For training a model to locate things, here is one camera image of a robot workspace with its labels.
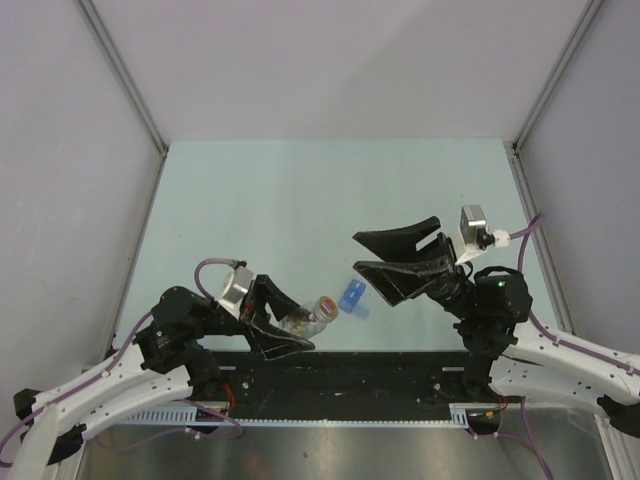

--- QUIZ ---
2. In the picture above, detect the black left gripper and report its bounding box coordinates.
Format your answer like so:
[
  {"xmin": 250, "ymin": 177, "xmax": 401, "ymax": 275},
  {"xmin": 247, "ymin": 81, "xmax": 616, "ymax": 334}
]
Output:
[{"xmin": 190, "ymin": 274, "xmax": 320, "ymax": 358}]

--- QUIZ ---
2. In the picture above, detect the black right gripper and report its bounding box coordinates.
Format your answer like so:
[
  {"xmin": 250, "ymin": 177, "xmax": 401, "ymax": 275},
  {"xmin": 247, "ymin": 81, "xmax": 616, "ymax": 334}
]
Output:
[{"xmin": 353, "ymin": 215, "xmax": 478, "ymax": 320}]

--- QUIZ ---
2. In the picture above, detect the clear glass pill bottle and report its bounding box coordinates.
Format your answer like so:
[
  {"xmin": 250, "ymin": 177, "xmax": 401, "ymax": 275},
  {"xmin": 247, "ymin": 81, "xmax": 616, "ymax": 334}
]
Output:
[{"xmin": 278, "ymin": 296, "xmax": 339, "ymax": 340}]

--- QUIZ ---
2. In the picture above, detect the blue plastic pill organizer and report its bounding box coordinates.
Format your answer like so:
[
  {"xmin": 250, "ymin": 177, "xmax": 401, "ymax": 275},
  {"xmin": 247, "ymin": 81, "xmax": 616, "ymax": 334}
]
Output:
[{"xmin": 338, "ymin": 279, "xmax": 370, "ymax": 320}]

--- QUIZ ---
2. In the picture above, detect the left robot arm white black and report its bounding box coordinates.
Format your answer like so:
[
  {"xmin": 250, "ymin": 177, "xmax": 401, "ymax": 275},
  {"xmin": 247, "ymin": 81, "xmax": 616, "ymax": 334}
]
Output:
[{"xmin": 9, "ymin": 267, "xmax": 315, "ymax": 479}]

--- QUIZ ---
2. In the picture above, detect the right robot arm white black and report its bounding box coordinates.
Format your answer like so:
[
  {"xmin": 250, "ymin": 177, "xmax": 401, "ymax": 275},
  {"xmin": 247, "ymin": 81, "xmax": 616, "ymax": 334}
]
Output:
[{"xmin": 353, "ymin": 205, "xmax": 639, "ymax": 437}]

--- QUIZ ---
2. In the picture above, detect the grey aluminium corner profile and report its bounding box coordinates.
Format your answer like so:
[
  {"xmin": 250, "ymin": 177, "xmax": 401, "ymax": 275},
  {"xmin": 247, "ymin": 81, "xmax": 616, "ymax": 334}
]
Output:
[{"xmin": 510, "ymin": 0, "xmax": 609, "ymax": 154}]

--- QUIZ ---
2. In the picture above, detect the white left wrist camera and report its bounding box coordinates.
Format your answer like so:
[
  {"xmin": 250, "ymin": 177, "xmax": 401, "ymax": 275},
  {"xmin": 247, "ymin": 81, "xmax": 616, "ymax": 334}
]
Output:
[{"xmin": 217, "ymin": 266, "xmax": 254, "ymax": 320}]

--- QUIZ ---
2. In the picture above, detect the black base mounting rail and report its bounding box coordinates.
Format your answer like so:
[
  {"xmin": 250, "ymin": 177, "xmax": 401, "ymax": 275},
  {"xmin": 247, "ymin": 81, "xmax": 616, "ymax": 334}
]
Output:
[{"xmin": 189, "ymin": 348, "xmax": 521, "ymax": 421}]

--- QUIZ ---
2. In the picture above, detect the white slotted cable duct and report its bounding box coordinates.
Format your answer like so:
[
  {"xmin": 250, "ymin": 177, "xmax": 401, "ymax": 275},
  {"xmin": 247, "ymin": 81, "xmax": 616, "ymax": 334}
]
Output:
[{"xmin": 118, "ymin": 404, "xmax": 503, "ymax": 429}]

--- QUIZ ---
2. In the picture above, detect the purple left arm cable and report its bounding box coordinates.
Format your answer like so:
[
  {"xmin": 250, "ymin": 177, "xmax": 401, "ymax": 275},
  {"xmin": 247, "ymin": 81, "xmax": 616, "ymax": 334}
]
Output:
[{"xmin": 0, "ymin": 255, "xmax": 246, "ymax": 466}]

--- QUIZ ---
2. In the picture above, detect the left aluminium frame profile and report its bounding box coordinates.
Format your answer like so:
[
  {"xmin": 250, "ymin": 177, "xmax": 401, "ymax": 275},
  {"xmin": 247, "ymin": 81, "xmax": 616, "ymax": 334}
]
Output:
[{"xmin": 74, "ymin": 0, "xmax": 169, "ymax": 156}]

